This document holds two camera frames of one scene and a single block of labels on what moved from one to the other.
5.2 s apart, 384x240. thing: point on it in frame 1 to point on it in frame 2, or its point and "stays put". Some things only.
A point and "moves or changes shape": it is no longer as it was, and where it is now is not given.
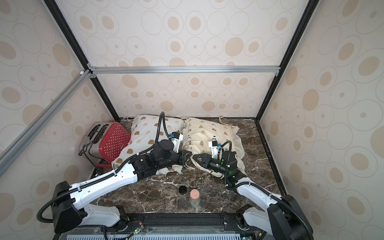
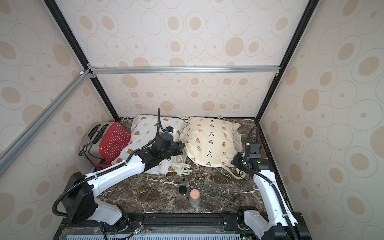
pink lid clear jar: (194, 198) stays put
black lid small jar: (183, 189) stays put
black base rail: (184, 222) stays put
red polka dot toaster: (106, 142) stays put
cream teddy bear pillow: (197, 133) moves or changes shape
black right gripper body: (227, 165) to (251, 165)
